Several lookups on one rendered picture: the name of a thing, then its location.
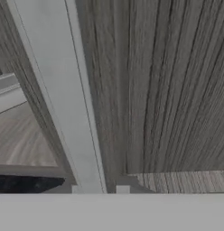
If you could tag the grey wood cabinet shelf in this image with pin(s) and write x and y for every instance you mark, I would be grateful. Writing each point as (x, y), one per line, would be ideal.
(192, 182)

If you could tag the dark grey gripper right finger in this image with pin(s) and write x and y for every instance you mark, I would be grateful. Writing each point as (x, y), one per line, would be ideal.
(128, 184)

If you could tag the white cabinet run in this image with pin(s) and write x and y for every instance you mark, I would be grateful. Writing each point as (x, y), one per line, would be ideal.
(8, 96)

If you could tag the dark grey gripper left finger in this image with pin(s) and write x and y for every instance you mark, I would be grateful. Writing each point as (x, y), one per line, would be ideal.
(68, 186)

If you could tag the grey wood cabinet side panel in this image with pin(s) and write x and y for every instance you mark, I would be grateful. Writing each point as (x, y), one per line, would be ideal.
(30, 90)

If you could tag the grey wood cabinet door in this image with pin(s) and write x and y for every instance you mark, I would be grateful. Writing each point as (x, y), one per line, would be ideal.
(165, 84)

